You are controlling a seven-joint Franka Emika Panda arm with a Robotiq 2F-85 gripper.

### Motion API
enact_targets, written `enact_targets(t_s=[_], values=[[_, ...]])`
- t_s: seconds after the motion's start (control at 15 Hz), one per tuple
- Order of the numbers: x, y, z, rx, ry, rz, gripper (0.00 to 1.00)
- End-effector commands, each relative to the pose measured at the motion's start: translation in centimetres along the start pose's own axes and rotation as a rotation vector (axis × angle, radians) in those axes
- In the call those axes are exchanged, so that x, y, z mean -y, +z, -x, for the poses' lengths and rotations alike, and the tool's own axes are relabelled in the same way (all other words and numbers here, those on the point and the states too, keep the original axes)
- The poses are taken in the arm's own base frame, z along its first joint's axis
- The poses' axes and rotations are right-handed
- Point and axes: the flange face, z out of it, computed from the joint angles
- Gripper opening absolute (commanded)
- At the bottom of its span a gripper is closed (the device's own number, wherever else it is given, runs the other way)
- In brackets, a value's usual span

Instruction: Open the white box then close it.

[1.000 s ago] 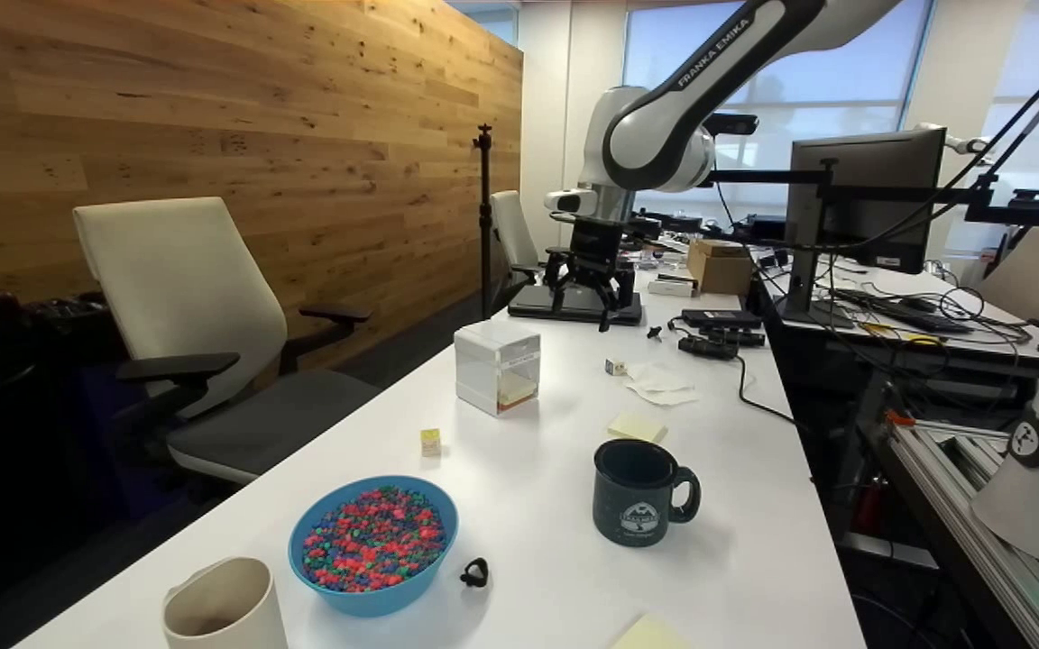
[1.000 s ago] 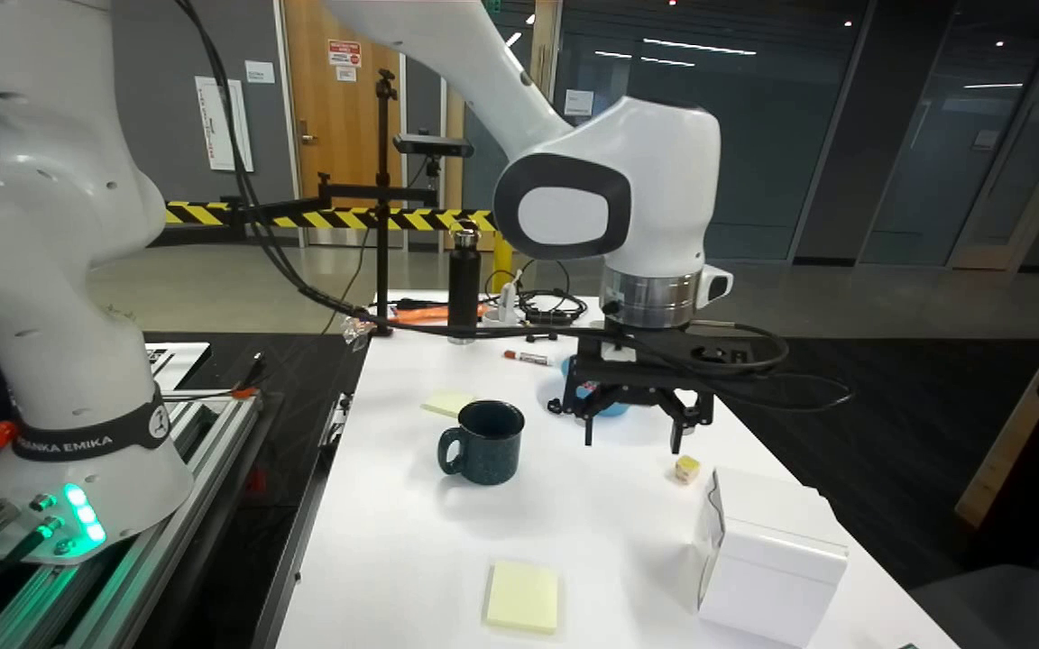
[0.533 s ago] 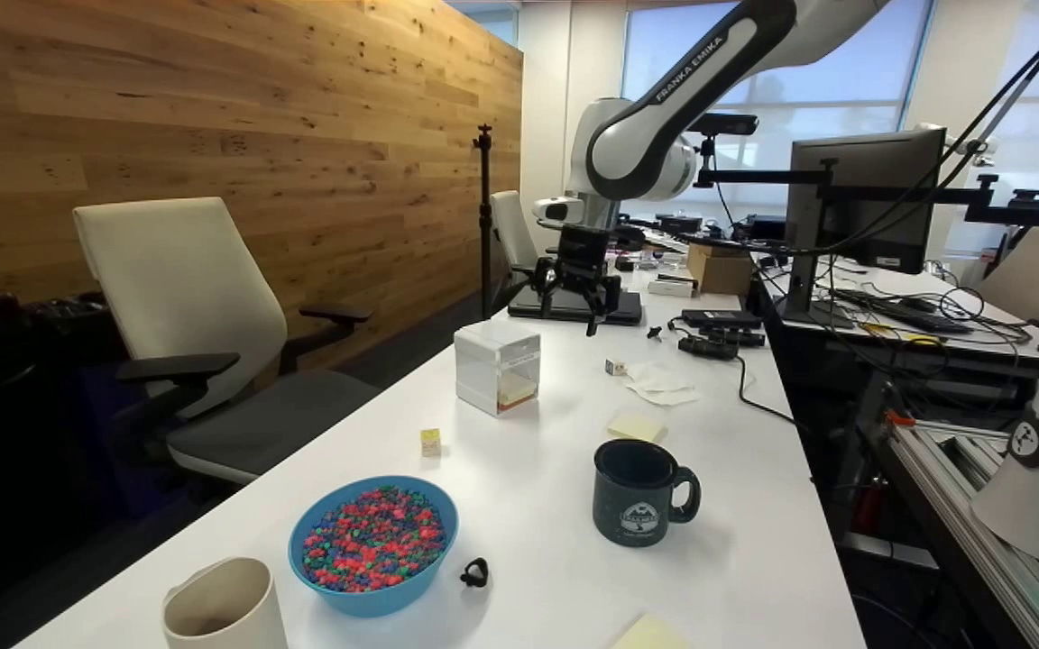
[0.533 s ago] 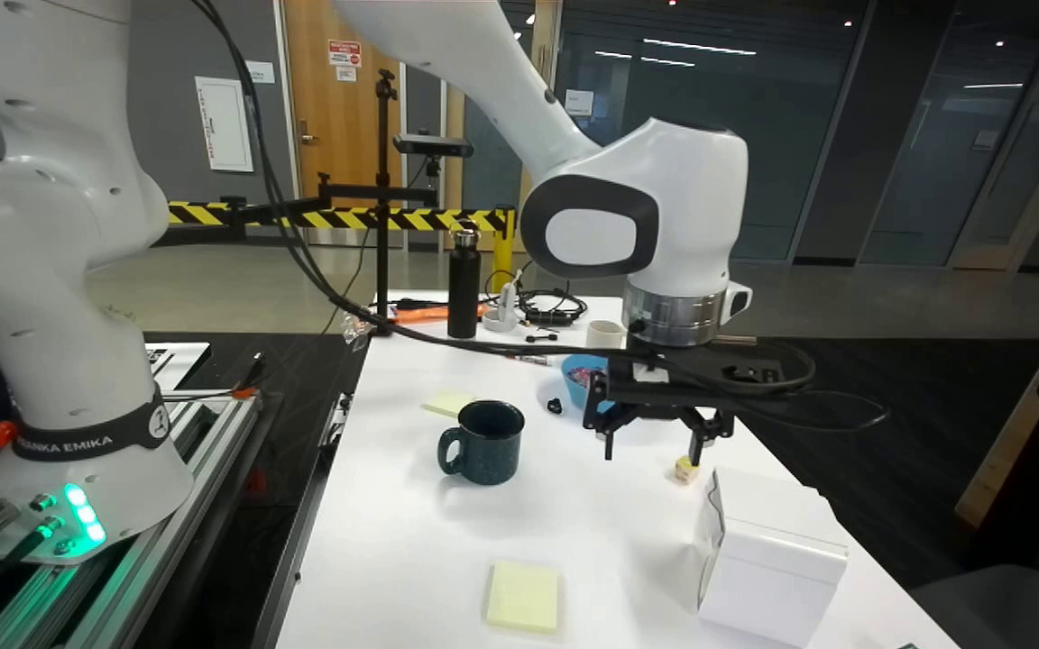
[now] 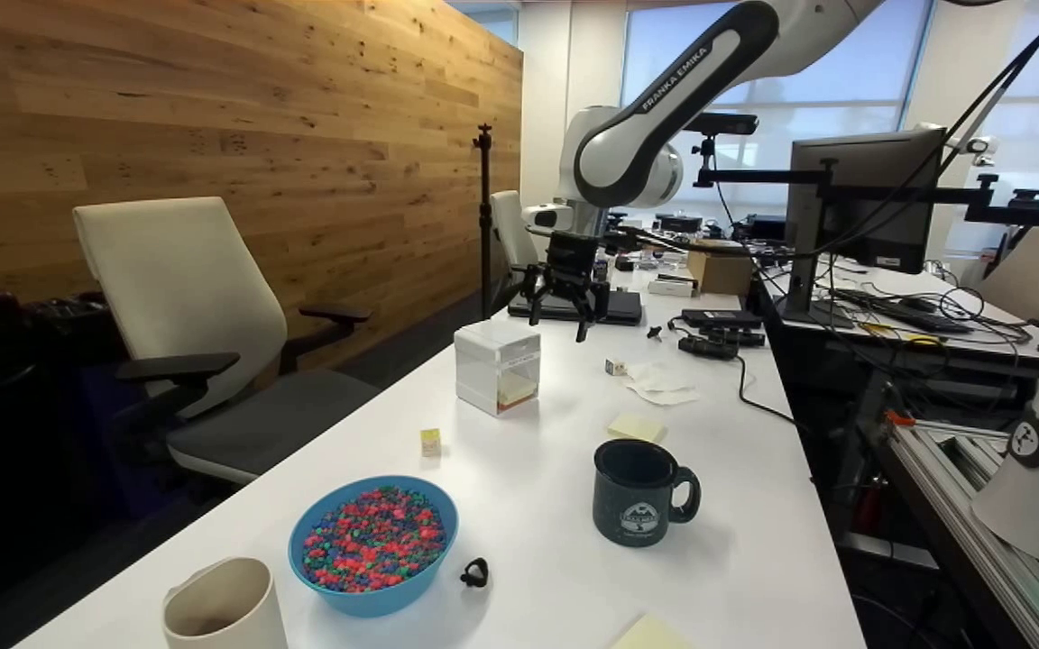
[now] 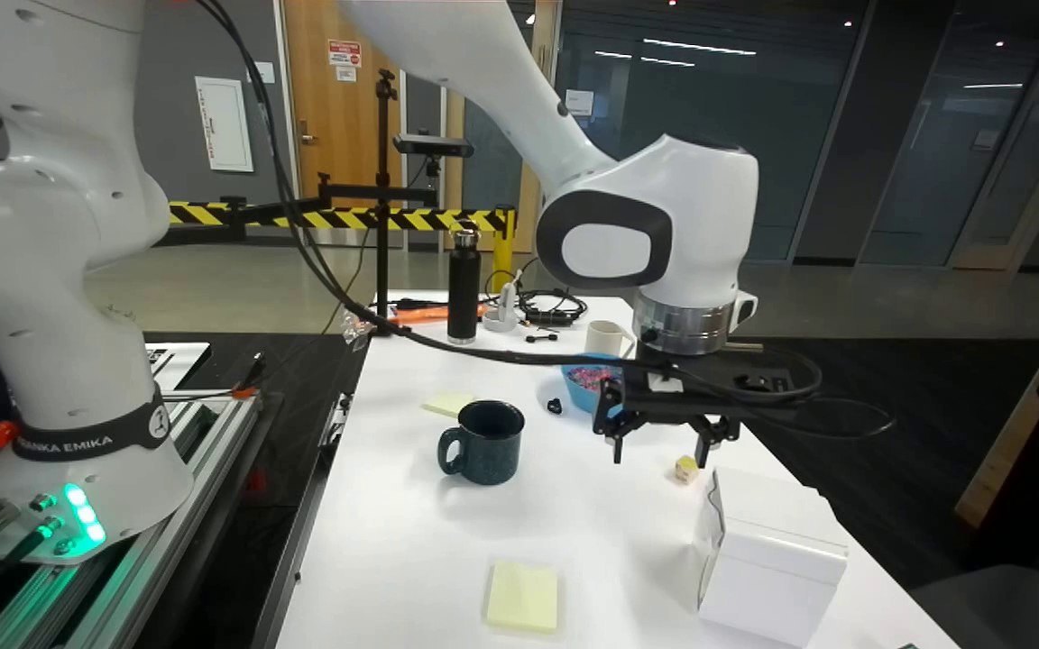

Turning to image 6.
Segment black stereo camera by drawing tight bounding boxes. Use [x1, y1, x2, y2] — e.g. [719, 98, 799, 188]
[395, 133, 475, 162]

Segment clear plastic bottle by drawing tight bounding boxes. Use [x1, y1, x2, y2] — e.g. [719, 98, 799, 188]
[479, 281, 524, 340]

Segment white box with clear lid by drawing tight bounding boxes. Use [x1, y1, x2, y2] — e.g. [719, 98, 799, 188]
[693, 466, 853, 649]

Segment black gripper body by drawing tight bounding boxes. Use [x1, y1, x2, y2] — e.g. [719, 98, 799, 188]
[593, 352, 747, 425]

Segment blue bowl of candies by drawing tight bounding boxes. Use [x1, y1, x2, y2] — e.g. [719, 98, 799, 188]
[560, 355, 630, 419]

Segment yellow black striped barrier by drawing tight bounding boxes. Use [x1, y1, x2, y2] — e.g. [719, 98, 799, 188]
[170, 197, 521, 237]

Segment yellow floor sign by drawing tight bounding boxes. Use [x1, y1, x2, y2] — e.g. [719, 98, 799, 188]
[486, 225, 521, 292]

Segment red white door sign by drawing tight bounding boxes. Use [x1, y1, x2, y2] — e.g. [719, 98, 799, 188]
[326, 40, 368, 87]

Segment thin yellow sticky note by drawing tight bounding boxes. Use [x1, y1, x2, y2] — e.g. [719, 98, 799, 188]
[421, 394, 475, 421]

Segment black pen orange tip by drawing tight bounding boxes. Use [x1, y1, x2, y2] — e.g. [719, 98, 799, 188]
[223, 350, 266, 401]

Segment wooden door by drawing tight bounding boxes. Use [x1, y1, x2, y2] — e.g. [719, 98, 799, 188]
[280, 0, 405, 215]

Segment black camera stand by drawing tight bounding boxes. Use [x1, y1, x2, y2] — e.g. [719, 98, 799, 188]
[314, 69, 444, 343]

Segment yellow sticky note pad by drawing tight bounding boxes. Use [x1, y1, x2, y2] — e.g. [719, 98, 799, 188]
[485, 558, 562, 633]

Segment black safety glasses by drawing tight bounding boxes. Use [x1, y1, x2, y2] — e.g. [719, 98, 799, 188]
[517, 288, 593, 332]

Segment white cup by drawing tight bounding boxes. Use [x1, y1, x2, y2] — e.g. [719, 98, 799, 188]
[585, 318, 641, 359]

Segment black bottle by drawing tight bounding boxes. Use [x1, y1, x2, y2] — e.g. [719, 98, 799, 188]
[447, 225, 485, 343]

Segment white wall panel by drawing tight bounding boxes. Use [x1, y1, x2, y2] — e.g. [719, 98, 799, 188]
[190, 70, 257, 177]

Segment dark green mug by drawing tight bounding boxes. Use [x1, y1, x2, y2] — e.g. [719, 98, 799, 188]
[432, 397, 529, 486]

